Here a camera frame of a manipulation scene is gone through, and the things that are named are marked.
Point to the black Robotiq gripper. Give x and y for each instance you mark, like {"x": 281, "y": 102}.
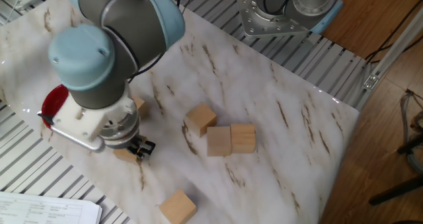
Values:
{"x": 133, "y": 143}

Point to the light wooden cube block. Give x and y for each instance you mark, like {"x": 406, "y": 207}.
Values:
{"x": 141, "y": 106}
{"x": 200, "y": 118}
{"x": 218, "y": 141}
{"x": 124, "y": 155}
{"x": 177, "y": 207}
{"x": 243, "y": 138}

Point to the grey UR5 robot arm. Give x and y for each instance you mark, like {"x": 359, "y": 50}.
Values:
{"x": 109, "y": 35}

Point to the white printed paper stack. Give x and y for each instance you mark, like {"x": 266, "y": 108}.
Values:
{"x": 39, "y": 210}

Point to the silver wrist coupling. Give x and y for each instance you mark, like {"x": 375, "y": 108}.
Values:
{"x": 122, "y": 128}

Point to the red glossy bowl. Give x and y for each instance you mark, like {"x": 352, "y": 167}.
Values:
{"x": 54, "y": 103}

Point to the white marble pattern board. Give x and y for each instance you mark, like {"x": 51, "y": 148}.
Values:
{"x": 264, "y": 118}

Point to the black chair base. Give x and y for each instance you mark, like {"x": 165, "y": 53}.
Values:
{"x": 396, "y": 191}

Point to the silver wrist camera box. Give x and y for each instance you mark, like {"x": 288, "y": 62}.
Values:
{"x": 89, "y": 143}

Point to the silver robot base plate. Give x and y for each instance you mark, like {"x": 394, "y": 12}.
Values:
{"x": 254, "y": 22}

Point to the aluminium frame profile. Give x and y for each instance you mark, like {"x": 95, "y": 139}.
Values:
{"x": 393, "y": 50}

